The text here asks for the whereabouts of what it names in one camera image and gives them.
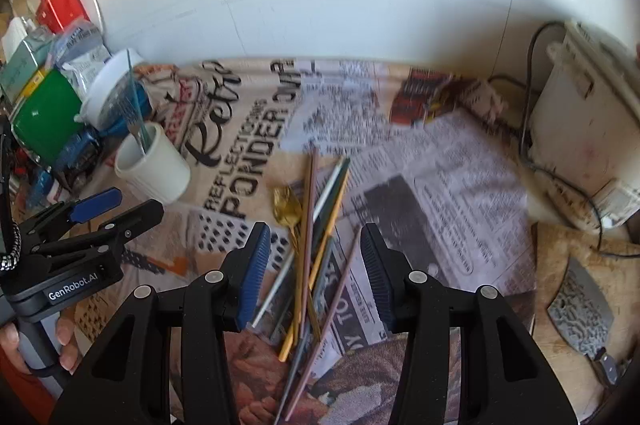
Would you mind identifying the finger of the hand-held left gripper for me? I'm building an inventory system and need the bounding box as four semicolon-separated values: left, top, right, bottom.
17;186;124;242
29;199;165;270

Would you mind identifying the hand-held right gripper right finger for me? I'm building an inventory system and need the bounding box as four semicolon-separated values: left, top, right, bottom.
360;222;578;425

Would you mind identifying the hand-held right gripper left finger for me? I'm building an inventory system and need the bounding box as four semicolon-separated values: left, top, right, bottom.
47;221;272;425

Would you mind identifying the white cup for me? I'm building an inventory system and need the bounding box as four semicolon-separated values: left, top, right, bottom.
114;121;192;204

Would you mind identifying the gold spoon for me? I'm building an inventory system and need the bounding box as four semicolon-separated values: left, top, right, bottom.
272;186;307;266

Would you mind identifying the yellow chopstick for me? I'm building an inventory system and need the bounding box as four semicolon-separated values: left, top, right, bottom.
278;185;348;362

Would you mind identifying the dark green chopstick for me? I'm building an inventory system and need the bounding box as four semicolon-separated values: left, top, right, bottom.
295;164;352;356

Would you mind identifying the white chopstick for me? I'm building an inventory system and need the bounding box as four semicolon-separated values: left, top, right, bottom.
250;157;351;330

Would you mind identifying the person's left hand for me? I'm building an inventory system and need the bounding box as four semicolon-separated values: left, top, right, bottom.
0;318;82;376

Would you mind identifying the blue packet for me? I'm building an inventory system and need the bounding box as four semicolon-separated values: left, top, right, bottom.
55;125;131;190

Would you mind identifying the newspaper print tablecloth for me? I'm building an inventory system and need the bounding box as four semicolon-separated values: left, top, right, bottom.
65;57;538;425

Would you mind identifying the green container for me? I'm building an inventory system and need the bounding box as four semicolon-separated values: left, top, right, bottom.
11;69;83;163

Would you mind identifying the white round lid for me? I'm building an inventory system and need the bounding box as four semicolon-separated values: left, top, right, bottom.
80;50;151;130

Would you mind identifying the clear plastic packet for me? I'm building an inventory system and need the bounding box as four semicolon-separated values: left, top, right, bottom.
50;20;113;90

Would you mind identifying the teal box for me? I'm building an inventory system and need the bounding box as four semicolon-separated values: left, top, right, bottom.
0;37;53;98

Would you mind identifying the wooden cutting board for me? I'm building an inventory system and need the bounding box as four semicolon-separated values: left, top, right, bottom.
530;222;640;416

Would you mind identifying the red box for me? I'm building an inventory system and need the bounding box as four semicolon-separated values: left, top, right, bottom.
35;0;83;33

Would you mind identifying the steel cleaver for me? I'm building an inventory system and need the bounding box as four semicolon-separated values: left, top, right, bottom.
546;256;632;388

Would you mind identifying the white appliance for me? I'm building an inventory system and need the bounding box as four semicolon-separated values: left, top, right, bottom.
520;19;640;233

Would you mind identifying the braided black white cord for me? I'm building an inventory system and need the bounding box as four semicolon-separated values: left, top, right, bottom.
0;120;23;273

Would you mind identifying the black cable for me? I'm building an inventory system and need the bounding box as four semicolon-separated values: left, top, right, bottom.
487;22;640;258

